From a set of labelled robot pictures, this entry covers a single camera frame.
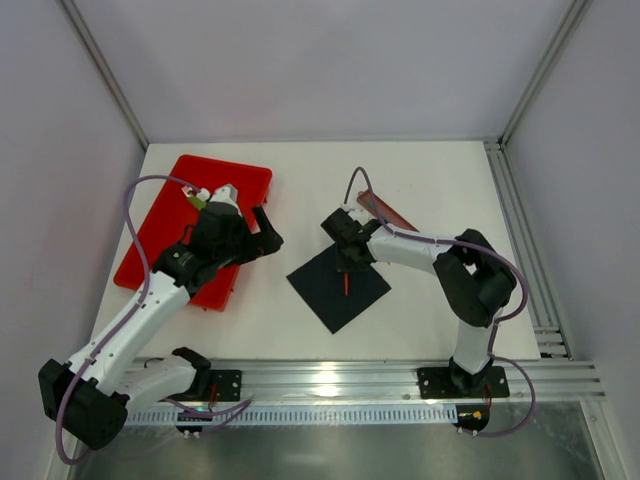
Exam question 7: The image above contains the black paper napkin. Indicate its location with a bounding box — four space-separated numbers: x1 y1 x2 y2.
287 246 391 334

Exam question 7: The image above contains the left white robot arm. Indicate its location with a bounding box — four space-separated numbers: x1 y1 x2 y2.
38 201 283 451

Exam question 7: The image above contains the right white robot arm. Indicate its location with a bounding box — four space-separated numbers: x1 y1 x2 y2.
321 208 523 398

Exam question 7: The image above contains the brown utensil holder box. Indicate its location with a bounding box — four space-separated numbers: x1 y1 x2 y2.
356 189 418 232

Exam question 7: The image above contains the red plastic tray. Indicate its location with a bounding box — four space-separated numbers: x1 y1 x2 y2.
113 155 273 312

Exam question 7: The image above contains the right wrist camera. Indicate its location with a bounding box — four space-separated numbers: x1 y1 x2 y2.
341 203 371 225

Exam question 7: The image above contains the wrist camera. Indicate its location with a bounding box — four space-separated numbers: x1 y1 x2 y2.
196 184 240 211
341 203 371 225

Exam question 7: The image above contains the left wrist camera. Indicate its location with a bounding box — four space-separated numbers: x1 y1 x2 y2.
196 184 240 211

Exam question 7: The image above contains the aluminium mounting rail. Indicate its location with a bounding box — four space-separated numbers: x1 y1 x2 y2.
212 359 606 403

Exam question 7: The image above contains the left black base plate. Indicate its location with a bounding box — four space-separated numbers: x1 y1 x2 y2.
186 369 243 403

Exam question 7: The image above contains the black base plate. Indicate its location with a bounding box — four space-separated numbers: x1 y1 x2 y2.
416 365 510 400
186 369 243 403

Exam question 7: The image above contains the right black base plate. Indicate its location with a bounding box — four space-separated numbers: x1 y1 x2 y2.
416 365 510 400

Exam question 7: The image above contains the perforated cable duct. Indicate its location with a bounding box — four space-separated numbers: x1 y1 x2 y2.
126 403 458 428

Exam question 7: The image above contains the left aluminium frame post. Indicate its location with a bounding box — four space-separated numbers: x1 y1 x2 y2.
57 0 150 151

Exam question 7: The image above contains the aluminium frame post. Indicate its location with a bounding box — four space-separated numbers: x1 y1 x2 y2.
497 0 592 150
57 0 150 151

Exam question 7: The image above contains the right aluminium frame post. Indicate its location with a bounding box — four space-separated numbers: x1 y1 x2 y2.
497 0 592 150

